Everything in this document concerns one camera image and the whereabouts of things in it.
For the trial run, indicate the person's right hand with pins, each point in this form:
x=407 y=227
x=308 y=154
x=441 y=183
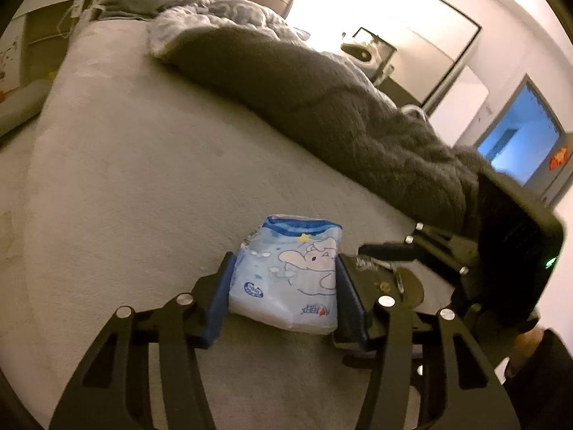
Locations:
x=521 y=359

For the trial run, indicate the crumpled silver black wrapper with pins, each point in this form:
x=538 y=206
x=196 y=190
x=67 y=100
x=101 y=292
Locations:
x=388 y=275

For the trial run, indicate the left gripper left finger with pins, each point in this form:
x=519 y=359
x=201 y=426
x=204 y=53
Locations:
x=110 y=388

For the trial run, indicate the grey cushioned stool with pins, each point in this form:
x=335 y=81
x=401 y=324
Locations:
x=23 y=105

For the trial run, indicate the blue white patterned duvet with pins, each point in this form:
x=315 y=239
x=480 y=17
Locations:
x=195 y=17

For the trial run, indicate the blue white tissue pack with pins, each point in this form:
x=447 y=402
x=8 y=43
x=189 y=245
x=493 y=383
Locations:
x=285 y=274

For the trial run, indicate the white baby bouncer seat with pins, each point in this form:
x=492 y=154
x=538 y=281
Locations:
x=370 y=53

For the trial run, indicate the sliding wardrobe door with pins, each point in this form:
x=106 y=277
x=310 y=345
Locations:
x=432 y=39

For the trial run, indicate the dark grey fleece blanket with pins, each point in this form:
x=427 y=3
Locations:
x=331 y=109

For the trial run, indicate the white charger with cable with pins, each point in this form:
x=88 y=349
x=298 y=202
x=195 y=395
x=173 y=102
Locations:
x=72 y=13

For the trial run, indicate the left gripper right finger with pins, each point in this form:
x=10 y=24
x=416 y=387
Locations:
x=458 y=388

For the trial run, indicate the white dressing table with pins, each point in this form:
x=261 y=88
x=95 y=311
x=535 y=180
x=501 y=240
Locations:
x=30 y=47

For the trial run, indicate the bed with grey sheet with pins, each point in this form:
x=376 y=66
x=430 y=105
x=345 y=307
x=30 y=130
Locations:
x=139 y=182

